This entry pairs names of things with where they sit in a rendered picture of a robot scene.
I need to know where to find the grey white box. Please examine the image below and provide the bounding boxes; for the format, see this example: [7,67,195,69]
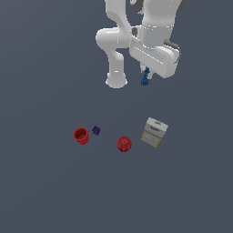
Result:
[140,116,169,148]

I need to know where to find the red cup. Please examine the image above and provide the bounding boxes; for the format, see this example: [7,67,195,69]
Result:
[73,127,90,146]

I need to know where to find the small purple block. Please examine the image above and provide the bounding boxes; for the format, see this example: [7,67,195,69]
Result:
[91,126,101,137]

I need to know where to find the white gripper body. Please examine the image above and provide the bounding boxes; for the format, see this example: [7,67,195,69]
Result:
[128,35,180,79]

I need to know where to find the small blue object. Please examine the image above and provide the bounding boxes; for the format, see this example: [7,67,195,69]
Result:
[140,66,151,86]

